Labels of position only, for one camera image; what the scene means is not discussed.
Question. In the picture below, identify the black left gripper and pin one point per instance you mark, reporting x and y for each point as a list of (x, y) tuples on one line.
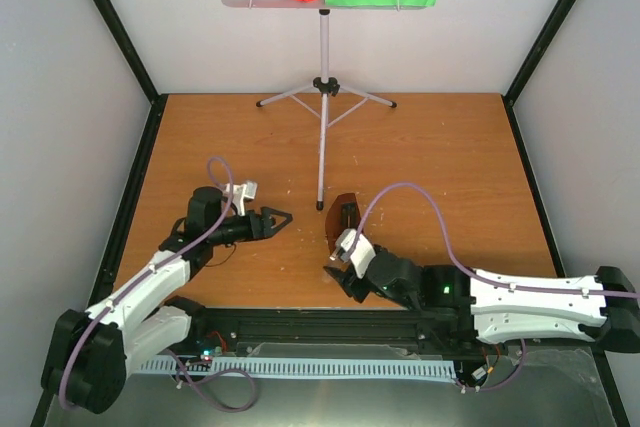
[(266, 222)]

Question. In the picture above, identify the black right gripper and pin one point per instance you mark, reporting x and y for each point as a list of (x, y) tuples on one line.
[(349, 283)]

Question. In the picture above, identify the brown wooden metronome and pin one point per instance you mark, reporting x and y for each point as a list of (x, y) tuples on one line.
[(343, 214)]

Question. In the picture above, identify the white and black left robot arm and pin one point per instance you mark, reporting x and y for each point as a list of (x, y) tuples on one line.
[(94, 383)]

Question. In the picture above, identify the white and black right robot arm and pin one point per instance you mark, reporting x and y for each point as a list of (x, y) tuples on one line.
[(482, 307)]

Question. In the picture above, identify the white tripod music stand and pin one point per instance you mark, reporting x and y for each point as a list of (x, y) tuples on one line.
[(327, 85)]

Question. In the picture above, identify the small green circuit board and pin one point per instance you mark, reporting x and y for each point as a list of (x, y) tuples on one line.
[(210, 353)]

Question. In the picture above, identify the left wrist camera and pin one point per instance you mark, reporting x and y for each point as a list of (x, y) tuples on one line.
[(241, 194)]

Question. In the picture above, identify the light blue slotted cable duct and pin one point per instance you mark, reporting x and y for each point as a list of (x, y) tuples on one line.
[(323, 369)]

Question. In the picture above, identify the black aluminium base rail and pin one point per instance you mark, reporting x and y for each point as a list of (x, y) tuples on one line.
[(325, 329)]

